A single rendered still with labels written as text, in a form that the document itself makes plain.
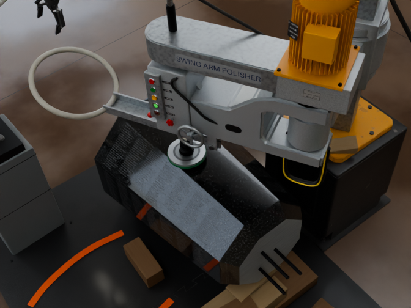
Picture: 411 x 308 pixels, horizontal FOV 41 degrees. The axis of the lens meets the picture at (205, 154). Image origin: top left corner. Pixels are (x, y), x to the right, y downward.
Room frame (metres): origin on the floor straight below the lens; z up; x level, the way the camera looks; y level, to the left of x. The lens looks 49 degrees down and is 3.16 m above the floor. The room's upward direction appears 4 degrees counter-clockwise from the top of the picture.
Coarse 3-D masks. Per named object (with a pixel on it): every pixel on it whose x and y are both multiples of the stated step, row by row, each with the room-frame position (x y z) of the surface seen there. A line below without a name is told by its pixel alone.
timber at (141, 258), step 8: (136, 240) 1.96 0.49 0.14; (128, 248) 1.91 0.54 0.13; (136, 248) 1.90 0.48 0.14; (144, 248) 1.90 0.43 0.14; (128, 256) 1.87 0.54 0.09; (136, 256) 1.84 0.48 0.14; (144, 256) 1.84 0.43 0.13; (152, 256) 1.83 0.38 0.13; (136, 264) 1.78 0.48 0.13; (144, 264) 1.78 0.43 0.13; (152, 264) 1.78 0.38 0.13; (144, 272) 1.72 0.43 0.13; (152, 272) 1.72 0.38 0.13; (160, 272) 1.73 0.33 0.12; (144, 280) 1.71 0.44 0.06; (152, 280) 1.69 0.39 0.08; (160, 280) 1.72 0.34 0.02
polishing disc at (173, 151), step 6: (174, 144) 2.09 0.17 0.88; (168, 150) 2.05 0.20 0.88; (174, 150) 2.05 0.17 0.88; (198, 150) 2.04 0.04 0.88; (204, 150) 2.03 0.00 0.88; (168, 156) 2.01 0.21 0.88; (174, 156) 2.00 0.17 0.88; (180, 156) 2.00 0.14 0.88; (186, 156) 2.00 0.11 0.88; (192, 156) 1.99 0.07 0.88; (198, 156) 1.99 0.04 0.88; (204, 156) 2.00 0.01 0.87; (174, 162) 1.96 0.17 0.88; (180, 162) 1.96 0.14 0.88; (186, 162) 1.96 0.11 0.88; (192, 162) 1.95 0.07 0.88; (198, 162) 1.95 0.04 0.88
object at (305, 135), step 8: (296, 120) 1.68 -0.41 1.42; (304, 120) 1.67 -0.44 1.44; (288, 128) 1.74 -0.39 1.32; (296, 128) 1.68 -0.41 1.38; (304, 128) 1.66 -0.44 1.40; (312, 128) 1.65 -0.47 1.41; (320, 128) 1.65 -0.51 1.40; (328, 128) 1.68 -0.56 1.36; (288, 136) 1.73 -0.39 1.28; (296, 136) 1.68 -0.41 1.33; (304, 136) 1.65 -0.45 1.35; (312, 136) 1.65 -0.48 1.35; (320, 136) 1.65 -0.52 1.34; (296, 144) 1.67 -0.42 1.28; (304, 144) 1.65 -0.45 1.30; (312, 144) 1.65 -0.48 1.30; (320, 144) 1.66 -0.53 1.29
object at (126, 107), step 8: (120, 96) 2.27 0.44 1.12; (128, 96) 2.26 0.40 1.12; (104, 104) 2.20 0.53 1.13; (120, 104) 2.24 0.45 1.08; (128, 104) 2.23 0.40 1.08; (136, 104) 2.23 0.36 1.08; (144, 104) 2.20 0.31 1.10; (112, 112) 2.17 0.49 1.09; (120, 112) 2.14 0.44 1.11; (128, 112) 2.13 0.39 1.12; (136, 112) 2.17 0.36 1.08; (144, 112) 2.17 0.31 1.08; (136, 120) 2.10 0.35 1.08; (144, 120) 2.08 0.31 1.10; (152, 120) 2.06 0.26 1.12; (184, 136) 1.97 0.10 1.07
